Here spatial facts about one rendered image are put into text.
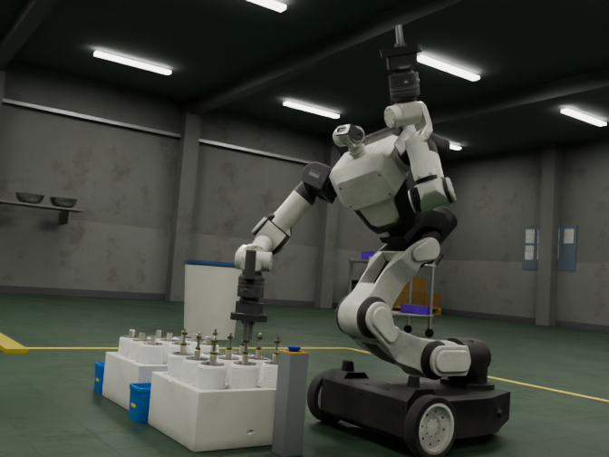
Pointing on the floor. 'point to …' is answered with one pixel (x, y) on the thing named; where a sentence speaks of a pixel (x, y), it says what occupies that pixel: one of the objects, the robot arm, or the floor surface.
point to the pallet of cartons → (418, 296)
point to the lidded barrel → (210, 297)
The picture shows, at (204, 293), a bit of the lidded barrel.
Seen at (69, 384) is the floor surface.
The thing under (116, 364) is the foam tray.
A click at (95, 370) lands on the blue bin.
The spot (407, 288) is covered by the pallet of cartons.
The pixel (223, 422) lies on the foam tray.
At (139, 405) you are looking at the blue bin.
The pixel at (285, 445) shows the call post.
